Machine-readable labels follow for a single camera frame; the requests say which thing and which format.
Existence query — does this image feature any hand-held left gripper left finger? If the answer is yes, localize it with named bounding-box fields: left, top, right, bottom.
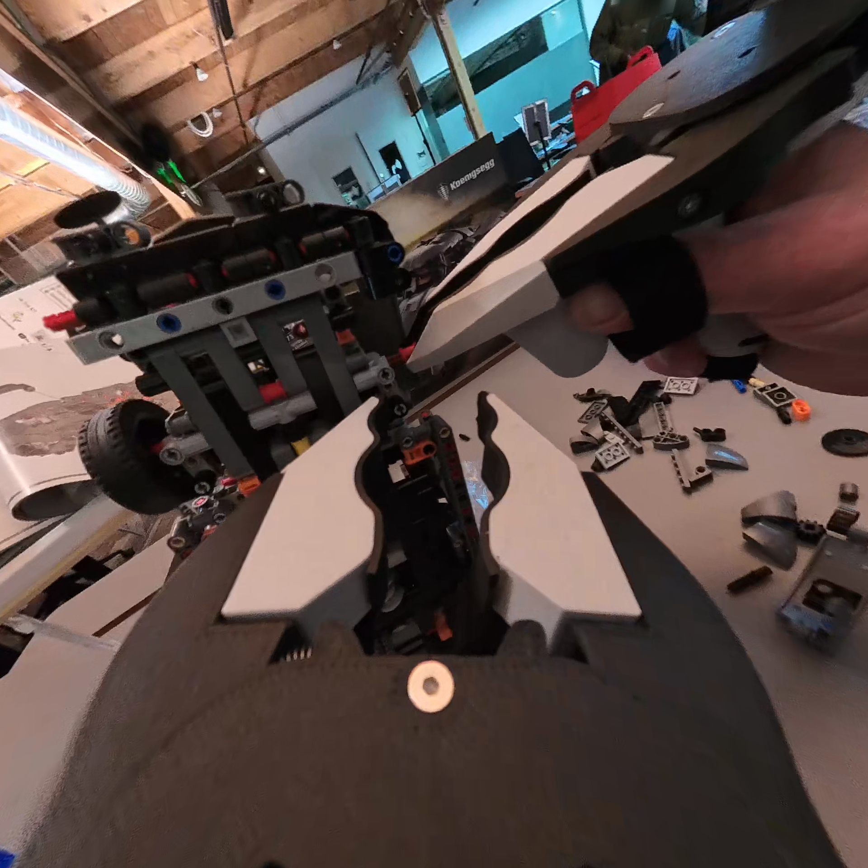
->
left=222, top=399, right=382, bottom=628

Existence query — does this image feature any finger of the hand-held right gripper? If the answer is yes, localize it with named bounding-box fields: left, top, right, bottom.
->
left=406, top=155, right=674, bottom=373
left=414, top=156, right=594, bottom=328

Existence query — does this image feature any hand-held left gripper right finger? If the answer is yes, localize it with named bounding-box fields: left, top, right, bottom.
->
left=476, top=392, right=642, bottom=652

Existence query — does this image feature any lego car chassis model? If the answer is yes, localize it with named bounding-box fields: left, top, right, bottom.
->
left=44, top=179, right=489, bottom=642

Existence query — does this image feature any dark lego set box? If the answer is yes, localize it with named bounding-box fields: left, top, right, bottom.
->
left=369, top=132, right=519, bottom=320

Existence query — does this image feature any pile of loose lego pieces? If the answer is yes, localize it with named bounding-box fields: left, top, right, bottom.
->
left=570, top=376, right=815, bottom=492

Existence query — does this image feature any grey curved lego panel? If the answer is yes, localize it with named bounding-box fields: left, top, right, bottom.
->
left=741, top=490, right=800, bottom=526
left=742, top=524, right=800, bottom=571

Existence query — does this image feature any grey lego panel assembly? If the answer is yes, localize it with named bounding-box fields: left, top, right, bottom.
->
left=778, top=534, right=865, bottom=655

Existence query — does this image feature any person's right hand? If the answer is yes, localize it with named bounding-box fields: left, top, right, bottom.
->
left=570, top=122, right=868, bottom=396

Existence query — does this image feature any red bag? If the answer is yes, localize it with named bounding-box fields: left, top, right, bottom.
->
left=570, top=46, right=662, bottom=137

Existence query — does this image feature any instruction booklet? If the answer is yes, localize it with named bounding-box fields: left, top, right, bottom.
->
left=0, top=339, right=177, bottom=523

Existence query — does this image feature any white printed task sheet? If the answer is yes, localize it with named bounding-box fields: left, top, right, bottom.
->
left=0, top=278, right=75, bottom=350

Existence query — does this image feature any green exit sign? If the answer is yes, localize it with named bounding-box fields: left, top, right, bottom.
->
left=152, top=159, right=191, bottom=201

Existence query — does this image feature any silver ventilation duct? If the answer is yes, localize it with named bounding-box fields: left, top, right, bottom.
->
left=0, top=102, right=151, bottom=212

